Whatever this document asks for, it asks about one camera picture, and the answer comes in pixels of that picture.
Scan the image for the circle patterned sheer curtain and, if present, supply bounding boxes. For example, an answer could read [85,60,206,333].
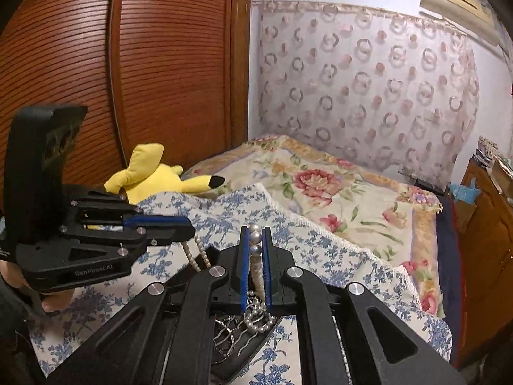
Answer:
[256,0,482,182]

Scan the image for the wall air conditioner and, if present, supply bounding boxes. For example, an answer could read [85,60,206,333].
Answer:
[419,0,496,30]

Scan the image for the white pearl necklace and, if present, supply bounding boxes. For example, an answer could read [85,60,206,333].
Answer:
[182,225,280,335]

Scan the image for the navy bed sheet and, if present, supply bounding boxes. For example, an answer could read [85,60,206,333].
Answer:
[435,204,466,365]

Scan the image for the silver wavy hair comb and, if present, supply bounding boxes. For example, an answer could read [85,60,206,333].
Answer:
[212,315,267,360]

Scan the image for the cardboard box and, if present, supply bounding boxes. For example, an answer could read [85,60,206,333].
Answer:
[491,160,513,194]

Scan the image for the floral patterned bag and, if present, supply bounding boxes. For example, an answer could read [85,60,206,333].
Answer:
[477,135,500,166]

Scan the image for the black box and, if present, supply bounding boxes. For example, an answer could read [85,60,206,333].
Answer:
[208,305,283,383]

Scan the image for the person's left hand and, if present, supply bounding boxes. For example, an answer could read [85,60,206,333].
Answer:
[40,287,75,314]

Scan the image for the wooden side cabinet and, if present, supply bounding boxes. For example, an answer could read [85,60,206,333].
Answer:
[453,156,513,370]

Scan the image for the cream floral bedspread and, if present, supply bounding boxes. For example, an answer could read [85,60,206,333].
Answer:
[188,134,445,318]

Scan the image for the wooden louvered wardrobe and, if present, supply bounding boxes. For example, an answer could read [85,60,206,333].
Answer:
[0,0,251,225]

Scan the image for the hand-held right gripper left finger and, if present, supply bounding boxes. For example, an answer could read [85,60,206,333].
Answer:
[46,226,251,385]

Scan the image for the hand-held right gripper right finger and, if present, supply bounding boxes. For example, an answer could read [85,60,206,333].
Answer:
[261,227,467,385]

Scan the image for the yellow plush toy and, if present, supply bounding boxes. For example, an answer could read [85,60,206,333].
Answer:
[104,143,226,205]

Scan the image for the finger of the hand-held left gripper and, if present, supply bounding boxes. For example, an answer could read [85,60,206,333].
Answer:
[66,184,191,227]
[60,225,197,267]

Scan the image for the blue floral table cloth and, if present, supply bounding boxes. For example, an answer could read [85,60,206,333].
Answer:
[30,182,453,385]

